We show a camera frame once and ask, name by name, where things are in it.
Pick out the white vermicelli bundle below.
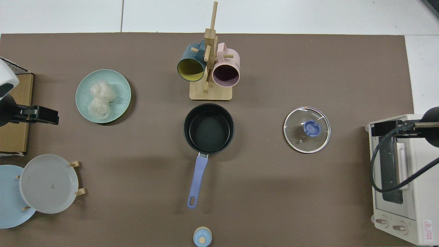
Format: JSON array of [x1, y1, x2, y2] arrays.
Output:
[[88, 79, 124, 120]]

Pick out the glass lid blue knob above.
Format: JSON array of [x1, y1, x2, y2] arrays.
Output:
[[283, 106, 331, 153]]

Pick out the wooden plate rack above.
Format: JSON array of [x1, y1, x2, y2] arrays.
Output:
[[16, 160, 86, 211]]

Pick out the grey plate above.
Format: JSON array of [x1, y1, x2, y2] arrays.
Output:
[[19, 154, 79, 214]]

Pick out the pale green plate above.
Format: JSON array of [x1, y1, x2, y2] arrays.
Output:
[[75, 69, 132, 124]]

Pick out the light blue plate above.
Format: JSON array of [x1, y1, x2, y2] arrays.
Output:
[[0, 165, 37, 229]]

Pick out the pale toaster oven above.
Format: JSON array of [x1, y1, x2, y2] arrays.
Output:
[[365, 114, 439, 246]]

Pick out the brown table cloth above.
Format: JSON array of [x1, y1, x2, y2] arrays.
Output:
[[0, 33, 414, 247]]

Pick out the dark grey equipment corner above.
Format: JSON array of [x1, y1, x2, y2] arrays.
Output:
[[421, 0, 439, 18]]

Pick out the dark blue cup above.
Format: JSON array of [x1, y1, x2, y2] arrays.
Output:
[[177, 42, 207, 82]]

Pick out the wooden cup stand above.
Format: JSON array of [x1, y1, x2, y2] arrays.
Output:
[[189, 1, 233, 101]]

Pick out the pink cup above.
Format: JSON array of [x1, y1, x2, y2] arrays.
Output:
[[212, 43, 240, 87]]

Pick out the small blue round thing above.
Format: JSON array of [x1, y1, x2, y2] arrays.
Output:
[[193, 226, 212, 247]]

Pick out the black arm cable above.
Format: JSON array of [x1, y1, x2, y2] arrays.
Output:
[[370, 123, 439, 193]]

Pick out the black pot purple handle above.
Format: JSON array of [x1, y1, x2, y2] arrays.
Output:
[[183, 103, 235, 209]]

